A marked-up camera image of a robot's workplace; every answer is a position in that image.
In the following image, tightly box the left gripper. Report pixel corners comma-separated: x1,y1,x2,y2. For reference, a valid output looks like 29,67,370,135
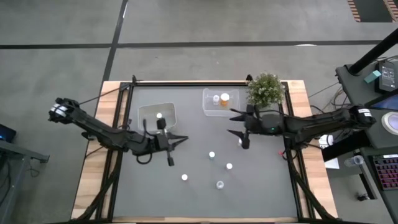
146,118,190,167

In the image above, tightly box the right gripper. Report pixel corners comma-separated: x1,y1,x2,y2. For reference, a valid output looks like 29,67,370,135
227,104,284,150

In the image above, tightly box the clear plastic bin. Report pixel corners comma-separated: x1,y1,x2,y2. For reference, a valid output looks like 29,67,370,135
201,88,241,118

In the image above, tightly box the white opaque plastic bin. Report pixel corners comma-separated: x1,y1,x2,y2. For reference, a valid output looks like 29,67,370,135
137,101,177,133

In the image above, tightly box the green potted plant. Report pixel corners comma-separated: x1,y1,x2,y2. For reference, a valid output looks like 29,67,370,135
247,73,285,108

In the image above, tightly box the white paper sheet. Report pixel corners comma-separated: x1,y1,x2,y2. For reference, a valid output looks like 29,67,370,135
318,134,341,170

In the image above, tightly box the clear water bottle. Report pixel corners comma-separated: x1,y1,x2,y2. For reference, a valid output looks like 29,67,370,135
343,154,364,167

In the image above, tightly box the dark side desk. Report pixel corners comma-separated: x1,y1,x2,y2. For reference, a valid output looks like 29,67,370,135
322,62,398,224

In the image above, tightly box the teal small box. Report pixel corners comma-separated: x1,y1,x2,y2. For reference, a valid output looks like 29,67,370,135
364,70,382,84

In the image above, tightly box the blue lit screen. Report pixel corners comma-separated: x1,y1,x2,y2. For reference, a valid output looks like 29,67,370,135
369,95,398,111

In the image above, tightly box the round white device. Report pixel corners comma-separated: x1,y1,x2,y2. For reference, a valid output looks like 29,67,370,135
381,111,398,136

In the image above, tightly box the black pole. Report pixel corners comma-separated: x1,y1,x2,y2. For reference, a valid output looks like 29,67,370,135
348,29,398,75

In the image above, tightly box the black keyboard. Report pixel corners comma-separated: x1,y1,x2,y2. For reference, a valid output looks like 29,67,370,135
372,154,398,191

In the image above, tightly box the black electronic device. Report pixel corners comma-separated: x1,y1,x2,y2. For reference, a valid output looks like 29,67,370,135
376,60,398,94

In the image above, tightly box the grey desk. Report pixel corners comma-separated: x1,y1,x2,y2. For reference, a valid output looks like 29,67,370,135
0,139,50,218

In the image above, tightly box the blue lit device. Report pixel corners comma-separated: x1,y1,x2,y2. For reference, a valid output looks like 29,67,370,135
0,123,17,144

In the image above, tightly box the black striped floor mat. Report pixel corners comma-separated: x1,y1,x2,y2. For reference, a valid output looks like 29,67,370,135
347,0,398,23

